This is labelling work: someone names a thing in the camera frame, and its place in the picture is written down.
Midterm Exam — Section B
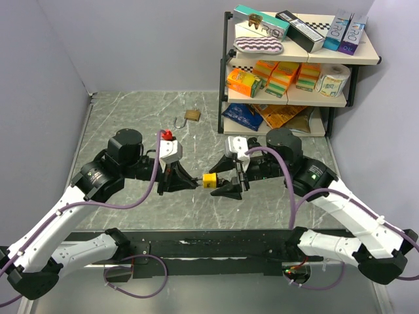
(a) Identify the black and beige shelf rack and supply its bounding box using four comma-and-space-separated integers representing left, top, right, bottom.
217, 12, 382, 137

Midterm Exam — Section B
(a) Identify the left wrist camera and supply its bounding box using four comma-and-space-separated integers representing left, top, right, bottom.
159, 130, 183, 167

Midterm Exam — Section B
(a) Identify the toilet paper roll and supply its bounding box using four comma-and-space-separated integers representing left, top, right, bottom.
315, 63, 351, 98

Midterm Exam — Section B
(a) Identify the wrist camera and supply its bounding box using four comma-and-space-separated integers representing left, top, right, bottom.
159, 130, 183, 167
225, 136, 250, 162

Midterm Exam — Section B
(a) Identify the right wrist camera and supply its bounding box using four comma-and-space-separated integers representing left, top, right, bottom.
225, 136, 250, 162

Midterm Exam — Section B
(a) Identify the yellow padlock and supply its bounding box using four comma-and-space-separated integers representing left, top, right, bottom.
197, 173, 226, 190

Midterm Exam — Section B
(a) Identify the black and white box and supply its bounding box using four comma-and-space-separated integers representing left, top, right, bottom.
275, 10, 325, 53

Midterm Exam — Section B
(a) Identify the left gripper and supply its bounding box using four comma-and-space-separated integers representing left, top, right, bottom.
122, 156, 196, 195

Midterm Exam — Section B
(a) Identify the blue snack bag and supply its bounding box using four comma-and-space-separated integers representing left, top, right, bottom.
222, 103, 264, 131

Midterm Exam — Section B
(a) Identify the right sponge pack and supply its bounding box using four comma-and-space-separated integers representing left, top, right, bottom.
295, 63, 321, 92

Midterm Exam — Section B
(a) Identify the teal toothpaste box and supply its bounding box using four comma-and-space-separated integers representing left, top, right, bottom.
233, 5, 290, 41

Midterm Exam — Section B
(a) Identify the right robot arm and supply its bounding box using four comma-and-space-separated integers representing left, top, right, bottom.
203, 128, 418, 285

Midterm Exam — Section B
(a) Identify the pink striped sleep mask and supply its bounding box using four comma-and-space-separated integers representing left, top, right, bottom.
233, 37, 284, 55

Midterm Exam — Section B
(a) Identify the blue toothpaste box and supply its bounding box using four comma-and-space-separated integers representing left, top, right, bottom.
323, 9, 353, 51

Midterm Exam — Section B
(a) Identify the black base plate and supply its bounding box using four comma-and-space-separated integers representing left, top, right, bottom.
90, 228, 323, 279

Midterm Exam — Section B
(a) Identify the left sponge pack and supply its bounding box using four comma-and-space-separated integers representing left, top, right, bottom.
252, 60, 279, 88

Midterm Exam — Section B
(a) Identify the black padlock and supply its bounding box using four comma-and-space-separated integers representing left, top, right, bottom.
247, 137, 261, 150

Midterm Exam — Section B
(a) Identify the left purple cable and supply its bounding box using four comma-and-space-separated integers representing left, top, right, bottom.
0, 130, 168, 308

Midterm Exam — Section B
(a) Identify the brass padlock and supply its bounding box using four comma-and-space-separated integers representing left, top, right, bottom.
173, 109, 201, 129

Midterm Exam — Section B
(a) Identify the brown snack bag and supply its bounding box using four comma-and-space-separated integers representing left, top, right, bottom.
282, 107, 314, 133

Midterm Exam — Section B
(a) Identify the orange snack bag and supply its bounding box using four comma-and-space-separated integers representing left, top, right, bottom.
252, 104, 307, 129

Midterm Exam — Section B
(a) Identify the orange carton box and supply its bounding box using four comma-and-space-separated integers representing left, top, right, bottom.
226, 68, 262, 98

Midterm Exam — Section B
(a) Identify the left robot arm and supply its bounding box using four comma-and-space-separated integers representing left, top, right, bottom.
1, 128, 198, 300

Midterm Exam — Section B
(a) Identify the sponge pack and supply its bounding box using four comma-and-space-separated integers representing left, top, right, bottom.
252, 60, 279, 88
295, 63, 321, 92
265, 61, 301, 98

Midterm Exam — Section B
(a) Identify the middle sponge pack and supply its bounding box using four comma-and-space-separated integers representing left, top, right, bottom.
265, 61, 301, 98

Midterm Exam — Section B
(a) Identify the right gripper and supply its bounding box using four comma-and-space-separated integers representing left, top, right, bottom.
209, 151, 288, 200

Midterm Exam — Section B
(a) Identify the purple toothpaste box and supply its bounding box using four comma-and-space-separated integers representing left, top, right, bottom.
338, 14, 369, 56

